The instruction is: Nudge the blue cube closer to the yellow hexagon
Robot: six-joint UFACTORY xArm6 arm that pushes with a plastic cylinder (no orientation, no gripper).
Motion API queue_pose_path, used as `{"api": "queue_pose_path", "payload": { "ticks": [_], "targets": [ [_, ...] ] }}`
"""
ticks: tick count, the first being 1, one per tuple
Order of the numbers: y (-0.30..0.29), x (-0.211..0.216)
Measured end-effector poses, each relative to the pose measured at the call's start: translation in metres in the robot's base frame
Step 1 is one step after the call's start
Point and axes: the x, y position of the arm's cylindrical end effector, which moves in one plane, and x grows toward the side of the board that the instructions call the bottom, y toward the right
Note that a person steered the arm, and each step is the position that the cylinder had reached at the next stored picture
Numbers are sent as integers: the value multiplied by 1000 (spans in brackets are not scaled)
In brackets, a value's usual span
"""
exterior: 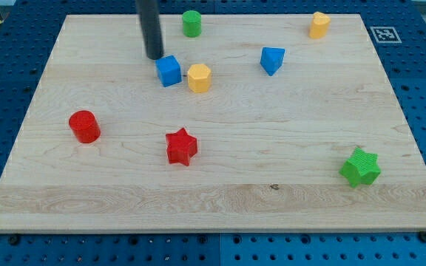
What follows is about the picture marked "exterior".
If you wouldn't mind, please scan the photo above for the green star block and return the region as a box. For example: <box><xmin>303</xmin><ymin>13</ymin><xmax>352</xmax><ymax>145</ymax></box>
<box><xmin>339</xmin><ymin>147</ymin><xmax>381</xmax><ymax>188</ymax></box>

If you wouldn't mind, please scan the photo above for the red star block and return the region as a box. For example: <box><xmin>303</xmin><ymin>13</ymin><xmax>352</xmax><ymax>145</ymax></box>
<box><xmin>166</xmin><ymin>128</ymin><xmax>197</xmax><ymax>166</ymax></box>

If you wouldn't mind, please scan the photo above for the white fiducial marker tag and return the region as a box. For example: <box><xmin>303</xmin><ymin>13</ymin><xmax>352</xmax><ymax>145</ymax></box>
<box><xmin>370</xmin><ymin>26</ymin><xmax>402</xmax><ymax>44</ymax></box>

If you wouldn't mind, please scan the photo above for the blue cube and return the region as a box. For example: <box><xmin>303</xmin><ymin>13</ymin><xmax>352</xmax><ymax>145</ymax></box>
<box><xmin>155</xmin><ymin>55</ymin><xmax>182</xmax><ymax>87</ymax></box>

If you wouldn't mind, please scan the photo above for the wooden board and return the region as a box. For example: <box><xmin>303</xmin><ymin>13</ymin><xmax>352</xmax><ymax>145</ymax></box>
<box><xmin>0</xmin><ymin>14</ymin><xmax>426</xmax><ymax>233</ymax></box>

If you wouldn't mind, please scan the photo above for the yellow hexagon block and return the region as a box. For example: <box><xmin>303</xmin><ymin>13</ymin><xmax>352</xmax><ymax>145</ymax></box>
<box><xmin>187</xmin><ymin>64</ymin><xmax>212</xmax><ymax>93</ymax></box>

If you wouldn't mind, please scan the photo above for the red cylinder block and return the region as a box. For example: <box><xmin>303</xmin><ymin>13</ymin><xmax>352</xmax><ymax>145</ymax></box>
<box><xmin>69</xmin><ymin>110</ymin><xmax>101</xmax><ymax>143</ymax></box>

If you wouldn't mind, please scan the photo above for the green cylinder block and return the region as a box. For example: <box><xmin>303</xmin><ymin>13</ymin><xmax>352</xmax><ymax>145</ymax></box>
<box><xmin>182</xmin><ymin>10</ymin><xmax>202</xmax><ymax>38</ymax></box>

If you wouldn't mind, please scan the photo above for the yellow heart block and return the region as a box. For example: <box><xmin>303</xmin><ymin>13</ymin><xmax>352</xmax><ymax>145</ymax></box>
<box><xmin>308</xmin><ymin>12</ymin><xmax>331</xmax><ymax>39</ymax></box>

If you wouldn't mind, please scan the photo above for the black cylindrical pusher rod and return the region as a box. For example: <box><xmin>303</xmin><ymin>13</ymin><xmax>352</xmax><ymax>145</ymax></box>
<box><xmin>135</xmin><ymin>0</ymin><xmax>164</xmax><ymax>60</ymax></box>

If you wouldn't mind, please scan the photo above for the blue triangle block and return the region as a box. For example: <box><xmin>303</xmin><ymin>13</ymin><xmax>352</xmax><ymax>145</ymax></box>
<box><xmin>260</xmin><ymin>47</ymin><xmax>285</xmax><ymax>76</ymax></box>

